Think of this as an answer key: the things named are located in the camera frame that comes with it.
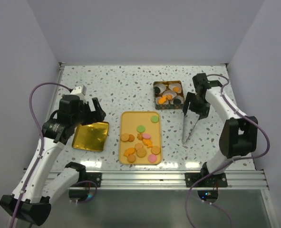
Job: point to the orange fish cookie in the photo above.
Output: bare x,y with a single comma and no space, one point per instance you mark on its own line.
148,143
129,151
162,101

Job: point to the orange round cookie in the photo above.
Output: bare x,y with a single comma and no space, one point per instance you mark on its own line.
176,89

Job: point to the white paper cup top-left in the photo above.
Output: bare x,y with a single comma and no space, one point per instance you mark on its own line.
163,88

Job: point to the brown round biscuit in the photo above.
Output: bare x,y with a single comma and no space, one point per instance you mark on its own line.
131,138

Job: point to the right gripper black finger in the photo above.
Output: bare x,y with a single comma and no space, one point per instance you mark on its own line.
187,103
204,113

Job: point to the steel serving tongs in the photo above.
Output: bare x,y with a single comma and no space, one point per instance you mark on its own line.
189,123

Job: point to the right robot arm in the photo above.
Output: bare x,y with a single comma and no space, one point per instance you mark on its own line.
239,134

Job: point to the green round cookie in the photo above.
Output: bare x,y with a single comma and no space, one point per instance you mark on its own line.
155,119
140,128

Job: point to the yellow plastic tray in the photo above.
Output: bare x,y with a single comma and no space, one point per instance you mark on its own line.
129,122

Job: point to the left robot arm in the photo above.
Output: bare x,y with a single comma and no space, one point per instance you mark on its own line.
32,199

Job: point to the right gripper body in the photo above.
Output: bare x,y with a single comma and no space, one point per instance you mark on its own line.
200,103

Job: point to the gold tin lid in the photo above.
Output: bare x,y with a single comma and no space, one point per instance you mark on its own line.
91,137

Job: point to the round tan biscuit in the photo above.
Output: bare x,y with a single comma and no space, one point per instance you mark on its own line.
131,158

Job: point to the white paper cup bottom-right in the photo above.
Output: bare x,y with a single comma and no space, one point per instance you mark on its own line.
179,97

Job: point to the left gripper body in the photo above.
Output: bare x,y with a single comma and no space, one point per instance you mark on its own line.
87,117

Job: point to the black sandwich cookie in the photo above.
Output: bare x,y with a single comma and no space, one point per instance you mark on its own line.
177,101
157,90

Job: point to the white paper cup centre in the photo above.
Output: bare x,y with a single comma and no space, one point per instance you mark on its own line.
164,96

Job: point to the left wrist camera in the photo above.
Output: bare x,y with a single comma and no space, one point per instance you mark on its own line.
80,91

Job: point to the right dotted biscuit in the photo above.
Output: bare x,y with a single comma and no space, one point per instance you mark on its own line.
155,150

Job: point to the pink round cookie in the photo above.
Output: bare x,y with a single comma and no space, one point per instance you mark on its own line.
152,158
146,136

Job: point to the green cookie tin box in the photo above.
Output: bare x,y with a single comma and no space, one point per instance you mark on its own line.
168,106

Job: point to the round dotted biscuit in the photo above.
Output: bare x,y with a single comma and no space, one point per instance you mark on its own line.
124,137

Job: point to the swirl butter cookie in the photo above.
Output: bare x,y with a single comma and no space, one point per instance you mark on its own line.
140,136
169,97

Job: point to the large dotted biscuit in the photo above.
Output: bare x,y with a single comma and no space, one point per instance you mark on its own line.
141,152

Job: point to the flower shaped cookie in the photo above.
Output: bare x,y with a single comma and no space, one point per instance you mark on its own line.
138,146

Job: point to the aluminium frame rail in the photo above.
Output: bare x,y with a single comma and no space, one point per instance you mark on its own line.
174,180

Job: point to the white paper cup top-right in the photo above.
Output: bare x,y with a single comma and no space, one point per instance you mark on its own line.
172,85

